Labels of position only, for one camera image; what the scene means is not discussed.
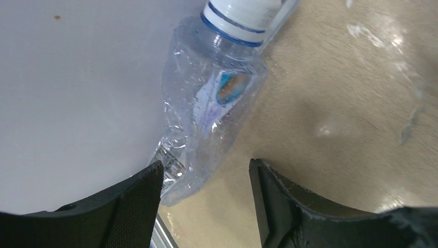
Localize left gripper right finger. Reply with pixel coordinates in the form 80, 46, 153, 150
249, 159, 437, 247

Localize clear water bottle edge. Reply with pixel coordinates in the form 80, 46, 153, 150
155, 1, 285, 206

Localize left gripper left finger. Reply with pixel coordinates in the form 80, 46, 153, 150
1, 161, 164, 247

